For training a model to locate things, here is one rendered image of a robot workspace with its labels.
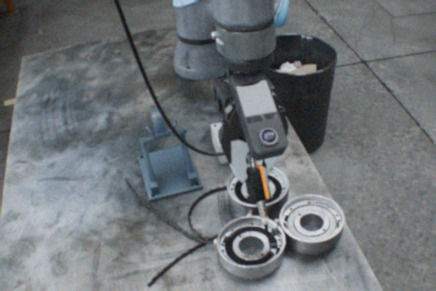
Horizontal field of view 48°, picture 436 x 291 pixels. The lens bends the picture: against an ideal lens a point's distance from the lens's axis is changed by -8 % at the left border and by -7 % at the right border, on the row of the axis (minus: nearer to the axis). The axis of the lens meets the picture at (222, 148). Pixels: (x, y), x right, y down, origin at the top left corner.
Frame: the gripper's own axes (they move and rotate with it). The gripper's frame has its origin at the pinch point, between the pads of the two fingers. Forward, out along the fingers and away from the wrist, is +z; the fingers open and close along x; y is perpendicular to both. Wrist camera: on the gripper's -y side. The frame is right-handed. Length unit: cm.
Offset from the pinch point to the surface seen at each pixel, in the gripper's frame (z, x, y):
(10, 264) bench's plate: 13.2, 41.8, 6.4
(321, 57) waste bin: 58, -70, 117
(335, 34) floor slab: 94, -119, 195
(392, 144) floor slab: 93, -96, 92
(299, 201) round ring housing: 9.9, -8.2, 1.7
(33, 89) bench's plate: 13, 37, 63
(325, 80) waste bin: 56, -62, 98
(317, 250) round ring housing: 11.0, -7.2, -8.3
